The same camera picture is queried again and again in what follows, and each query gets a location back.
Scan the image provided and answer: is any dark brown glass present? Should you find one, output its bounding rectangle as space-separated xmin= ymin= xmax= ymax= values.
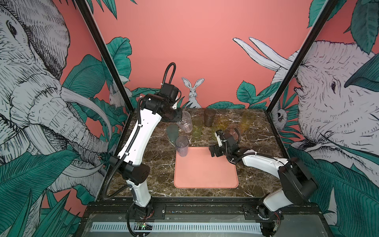
xmin=204 ymin=108 xmax=216 ymax=127

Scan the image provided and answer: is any light green glass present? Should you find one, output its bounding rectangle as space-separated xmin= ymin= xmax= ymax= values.
xmin=211 ymin=123 xmax=220 ymax=140
xmin=192 ymin=118 xmax=203 ymax=138

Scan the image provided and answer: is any pink square tray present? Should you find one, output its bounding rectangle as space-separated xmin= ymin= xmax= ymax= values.
xmin=174 ymin=147 xmax=239 ymax=189

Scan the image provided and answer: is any black frame post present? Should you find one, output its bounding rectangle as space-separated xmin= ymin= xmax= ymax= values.
xmin=266 ymin=0 xmax=338 ymax=114
xmin=75 ymin=0 xmax=134 ymax=113

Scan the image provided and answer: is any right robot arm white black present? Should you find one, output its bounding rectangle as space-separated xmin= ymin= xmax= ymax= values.
xmin=209 ymin=130 xmax=318 ymax=220

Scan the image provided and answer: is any clear short glass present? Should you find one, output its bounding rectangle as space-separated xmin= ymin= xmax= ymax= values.
xmin=176 ymin=111 xmax=193 ymax=133

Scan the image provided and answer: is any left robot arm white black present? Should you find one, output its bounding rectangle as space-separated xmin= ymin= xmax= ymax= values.
xmin=101 ymin=94 xmax=182 ymax=208

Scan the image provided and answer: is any left black frame post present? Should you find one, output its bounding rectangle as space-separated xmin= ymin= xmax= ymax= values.
xmin=75 ymin=0 xmax=134 ymax=113

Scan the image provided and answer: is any pink glass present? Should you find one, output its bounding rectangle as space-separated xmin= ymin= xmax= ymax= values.
xmin=229 ymin=124 xmax=240 ymax=140

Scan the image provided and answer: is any frosted teal glass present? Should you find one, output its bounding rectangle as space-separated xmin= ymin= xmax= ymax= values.
xmin=166 ymin=124 xmax=179 ymax=147

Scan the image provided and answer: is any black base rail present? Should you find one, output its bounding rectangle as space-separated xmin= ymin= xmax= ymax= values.
xmin=83 ymin=197 xmax=320 ymax=222

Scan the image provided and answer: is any tall yellow glass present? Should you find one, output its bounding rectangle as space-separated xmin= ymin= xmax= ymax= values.
xmin=239 ymin=109 xmax=255 ymax=132

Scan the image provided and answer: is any clear bluish tall glass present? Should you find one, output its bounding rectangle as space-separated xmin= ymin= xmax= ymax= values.
xmin=175 ymin=136 xmax=189 ymax=157

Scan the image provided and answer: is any white perforated strip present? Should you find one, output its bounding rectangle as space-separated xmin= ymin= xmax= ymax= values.
xmin=90 ymin=222 xmax=262 ymax=234

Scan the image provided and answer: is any right black frame post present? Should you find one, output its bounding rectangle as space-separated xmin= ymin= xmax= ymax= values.
xmin=266 ymin=0 xmax=338 ymax=114

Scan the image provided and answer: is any orange yellow glass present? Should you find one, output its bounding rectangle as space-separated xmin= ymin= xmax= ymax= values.
xmin=218 ymin=114 xmax=230 ymax=130

